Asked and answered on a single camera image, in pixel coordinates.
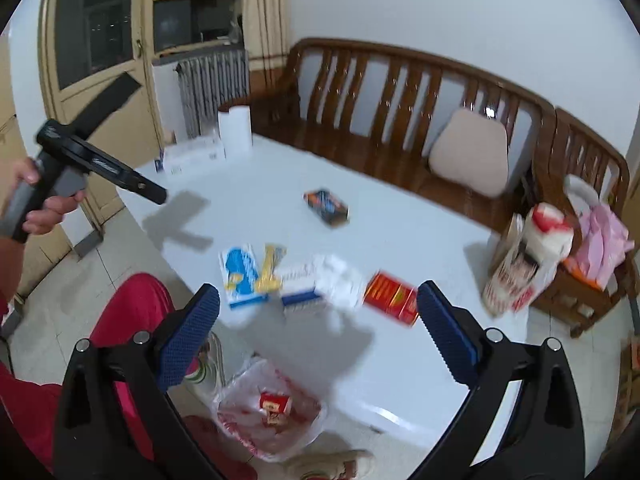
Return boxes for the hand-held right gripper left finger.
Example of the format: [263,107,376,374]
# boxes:
[52,284,221,480]

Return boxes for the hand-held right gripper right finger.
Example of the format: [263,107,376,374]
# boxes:
[410,281,586,480]

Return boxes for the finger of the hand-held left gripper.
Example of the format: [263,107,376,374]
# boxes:
[70,135,169,206]
[74,71,142,137]

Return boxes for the clear plastic bag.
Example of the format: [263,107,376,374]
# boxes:
[215,357,329,463]

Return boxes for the yellow snack bar wrapper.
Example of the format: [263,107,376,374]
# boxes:
[255,244,287,294]

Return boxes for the white blue medicine box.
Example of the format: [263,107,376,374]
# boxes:
[277,261,327,314]

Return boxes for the person's left hand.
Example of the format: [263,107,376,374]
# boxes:
[0,157,87,236]

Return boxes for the person's red pants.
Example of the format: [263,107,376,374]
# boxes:
[0,272,261,480]

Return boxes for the red orange carton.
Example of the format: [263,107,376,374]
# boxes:
[362,271,420,327]

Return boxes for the long white box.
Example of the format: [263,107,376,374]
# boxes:
[155,134,227,176]

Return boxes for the blue white packet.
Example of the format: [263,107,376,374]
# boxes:
[219,244,271,312]

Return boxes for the white jug with red cap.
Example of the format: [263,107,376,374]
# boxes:
[482,202,575,317]

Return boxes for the grey radiator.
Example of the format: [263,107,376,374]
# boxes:
[175,49,250,137]

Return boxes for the small red box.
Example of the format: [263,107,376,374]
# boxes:
[259,392,292,426]

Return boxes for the crumpled white tissue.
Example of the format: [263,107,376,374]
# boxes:
[312,254,372,311]

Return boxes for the white paper towel roll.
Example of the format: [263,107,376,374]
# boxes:
[217,105,253,161]

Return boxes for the wooden framed window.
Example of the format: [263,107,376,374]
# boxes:
[144,0,247,57]

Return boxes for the dark blue snack box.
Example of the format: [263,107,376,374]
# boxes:
[303,189,350,229]

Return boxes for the beige curtain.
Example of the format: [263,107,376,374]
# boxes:
[242,0,292,72]

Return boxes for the beige cushion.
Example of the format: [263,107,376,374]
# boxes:
[429,108,510,199]

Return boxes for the pink plastic bags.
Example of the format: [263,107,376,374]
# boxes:
[565,200,636,291]

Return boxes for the white cloth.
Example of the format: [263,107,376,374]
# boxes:
[564,175,601,207]

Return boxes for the wooden slatted bench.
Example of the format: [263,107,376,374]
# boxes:
[247,37,557,235]

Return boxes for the wooden armchair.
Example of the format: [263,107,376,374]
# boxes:
[520,107,632,339]

